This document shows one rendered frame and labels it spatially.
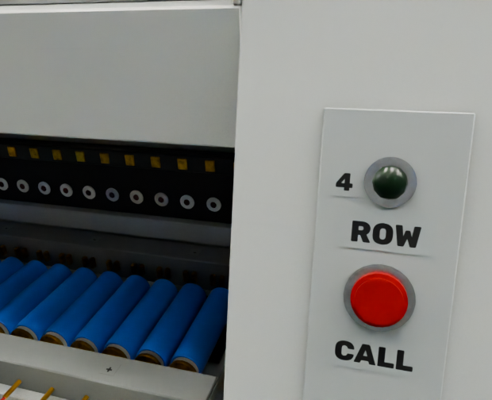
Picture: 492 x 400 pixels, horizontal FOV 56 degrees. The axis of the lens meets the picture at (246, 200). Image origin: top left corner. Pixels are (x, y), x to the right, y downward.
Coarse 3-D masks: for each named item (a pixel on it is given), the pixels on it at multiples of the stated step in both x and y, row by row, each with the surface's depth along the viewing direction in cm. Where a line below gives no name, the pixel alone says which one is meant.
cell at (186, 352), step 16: (224, 288) 30; (208, 304) 29; (224, 304) 29; (208, 320) 27; (224, 320) 28; (192, 336) 26; (208, 336) 26; (176, 352) 25; (192, 352) 25; (208, 352) 26
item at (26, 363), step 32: (0, 352) 25; (32, 352) 25; (64, 352) 25; (96, 352) 25; (32, 384) 24; (64, 384) 24; (96, 384) 23; (128, 384) 23; (160, 384) 22; (192, 384) 22
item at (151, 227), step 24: (0, 216) 39; (24, 216) 38; (48, 216) 38; (72, 216) 37; (96, 216) 36; (120, 216) 36; (144, 216) 35; (192, 240) 35; (216, 240) 34; (24, 264) 37; (216, 384) 22
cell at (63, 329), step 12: (108, 276) 32; (96, 288) 30; (108, 288) 31; (84, 300) 29; (96, 300) 30; (72, 312) 28; (84, 312) 29; (96, 312) 29; (60, 324) 27; (72, 324) 28; (84, 324) 28; (60, 336) 27; (72, 336) 27
